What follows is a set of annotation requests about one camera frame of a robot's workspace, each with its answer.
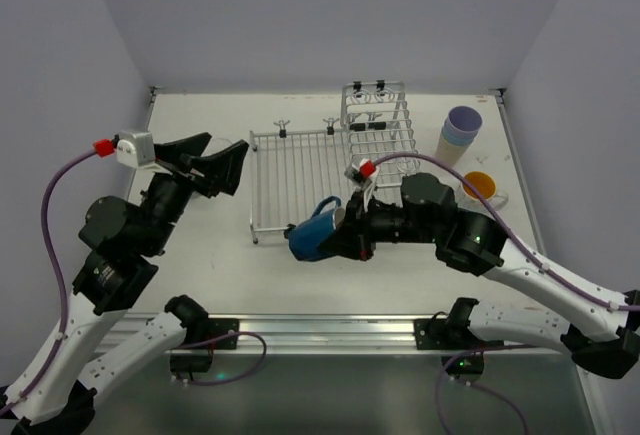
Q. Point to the clear plastic tumbler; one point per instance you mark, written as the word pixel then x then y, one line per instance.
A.
pixel 218 144

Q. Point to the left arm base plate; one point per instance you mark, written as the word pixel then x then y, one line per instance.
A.
pixel 217 331

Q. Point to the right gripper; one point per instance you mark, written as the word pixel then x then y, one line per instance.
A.
pixel 357 225

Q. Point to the dark blue ceramic mug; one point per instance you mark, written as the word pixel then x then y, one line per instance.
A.
pixel 306 240

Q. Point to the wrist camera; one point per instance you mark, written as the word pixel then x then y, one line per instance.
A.
pixel 364 174
pixel 133 148

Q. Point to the aluminium mounting rail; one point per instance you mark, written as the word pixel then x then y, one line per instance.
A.
pixel 325 335

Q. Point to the light blue plastic cup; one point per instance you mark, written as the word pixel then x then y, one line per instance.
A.
pixel 452 136

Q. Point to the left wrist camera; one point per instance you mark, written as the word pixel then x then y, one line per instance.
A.
pixel 133 148

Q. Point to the silver wire dish rack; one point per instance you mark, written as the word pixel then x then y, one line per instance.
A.
pixel 292 171

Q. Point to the beige plastic cup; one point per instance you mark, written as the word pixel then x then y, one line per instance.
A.
pixel 448 153

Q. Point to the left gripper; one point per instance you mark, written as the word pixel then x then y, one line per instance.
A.
pixel 185 171

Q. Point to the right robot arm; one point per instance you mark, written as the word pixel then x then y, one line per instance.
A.
pixel 575 317

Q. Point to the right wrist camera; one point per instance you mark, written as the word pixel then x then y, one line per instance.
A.
pixel 364 174

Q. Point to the white floral ceramic mug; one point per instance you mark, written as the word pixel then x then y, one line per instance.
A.
pixel 486 186

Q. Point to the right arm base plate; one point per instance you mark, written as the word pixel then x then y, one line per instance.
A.
pixel 437 334

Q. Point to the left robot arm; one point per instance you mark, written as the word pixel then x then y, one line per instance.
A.
pixel 61 388

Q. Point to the lavender plastic cup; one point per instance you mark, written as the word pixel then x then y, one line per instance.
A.
pixel 463 122

